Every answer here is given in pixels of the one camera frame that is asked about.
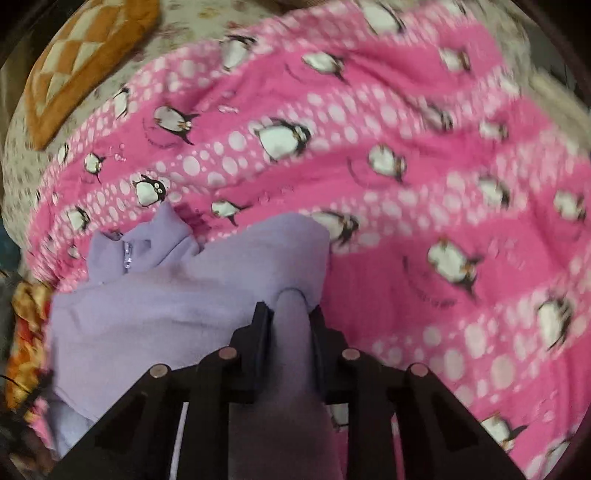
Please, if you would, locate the beige cloth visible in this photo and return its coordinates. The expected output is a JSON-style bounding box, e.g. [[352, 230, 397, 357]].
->
[[526, 65, 591, 158]]

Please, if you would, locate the orange checkered pillow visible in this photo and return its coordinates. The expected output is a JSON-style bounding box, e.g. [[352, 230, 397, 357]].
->
[[23, 0, 162, 152]]

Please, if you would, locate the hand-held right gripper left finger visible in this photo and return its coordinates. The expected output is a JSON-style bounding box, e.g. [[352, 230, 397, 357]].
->
[[51, 301, 274, 480]]

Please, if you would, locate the purple padded jacket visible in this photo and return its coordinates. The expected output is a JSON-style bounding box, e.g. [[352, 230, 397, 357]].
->
[[44, 203, 345, 480]]

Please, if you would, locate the pink penguin print blanket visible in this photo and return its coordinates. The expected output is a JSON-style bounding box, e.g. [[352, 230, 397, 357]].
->
[[25, 0, 591, 480]]

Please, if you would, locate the orange red patterned cloth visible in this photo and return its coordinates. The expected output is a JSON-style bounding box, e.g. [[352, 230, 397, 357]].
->
[[4, 279, 54, 416]]

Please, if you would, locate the floral bed sheet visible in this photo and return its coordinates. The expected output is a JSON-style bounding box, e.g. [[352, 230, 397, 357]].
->
[[2, 0, 546, 250]]

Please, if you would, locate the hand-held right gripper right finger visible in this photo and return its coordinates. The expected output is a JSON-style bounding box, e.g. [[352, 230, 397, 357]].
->
[[310, 305, 528, 480]]

